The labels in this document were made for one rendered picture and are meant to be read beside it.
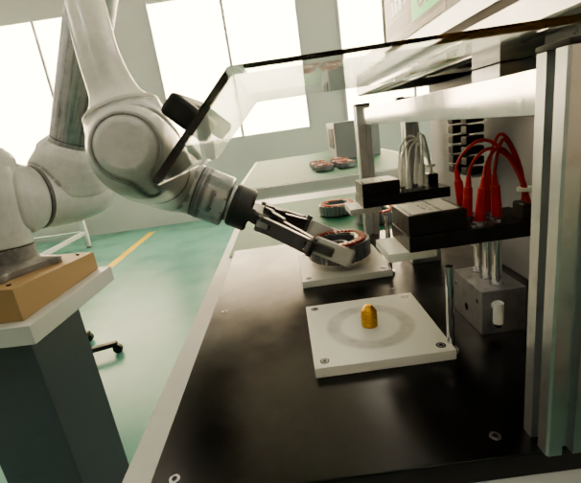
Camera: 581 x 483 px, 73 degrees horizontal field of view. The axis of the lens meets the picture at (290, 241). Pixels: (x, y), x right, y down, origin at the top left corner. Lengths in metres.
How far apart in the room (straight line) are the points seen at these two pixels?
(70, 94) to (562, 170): 0.95
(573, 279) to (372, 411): 0.20
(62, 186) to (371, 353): 0.82
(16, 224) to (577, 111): 0.95
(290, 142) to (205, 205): 4.53
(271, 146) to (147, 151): 4.71
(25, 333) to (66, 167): 0.39
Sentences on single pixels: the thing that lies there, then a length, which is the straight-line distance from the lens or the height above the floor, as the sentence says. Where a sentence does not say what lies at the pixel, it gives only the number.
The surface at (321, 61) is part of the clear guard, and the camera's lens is 0.24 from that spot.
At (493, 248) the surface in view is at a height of 0.87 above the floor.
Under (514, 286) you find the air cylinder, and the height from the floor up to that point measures 0.82.
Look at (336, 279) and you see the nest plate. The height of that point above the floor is 0.78.
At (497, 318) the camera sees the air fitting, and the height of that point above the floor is 0.80.
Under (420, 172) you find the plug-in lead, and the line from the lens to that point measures 0.70.
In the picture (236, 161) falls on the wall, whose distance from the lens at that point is 5.20.
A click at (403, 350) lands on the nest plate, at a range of 0.45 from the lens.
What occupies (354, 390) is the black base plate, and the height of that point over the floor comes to 0.77.
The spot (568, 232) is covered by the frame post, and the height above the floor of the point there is 0.94.
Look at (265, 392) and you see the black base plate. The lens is 0.43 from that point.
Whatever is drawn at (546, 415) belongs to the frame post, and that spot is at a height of 0.80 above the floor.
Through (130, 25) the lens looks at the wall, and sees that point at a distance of 5.56.
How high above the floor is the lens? 1.03
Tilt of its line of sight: 16 degrees down
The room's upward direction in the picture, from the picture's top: 8 degrees counter-clockwise
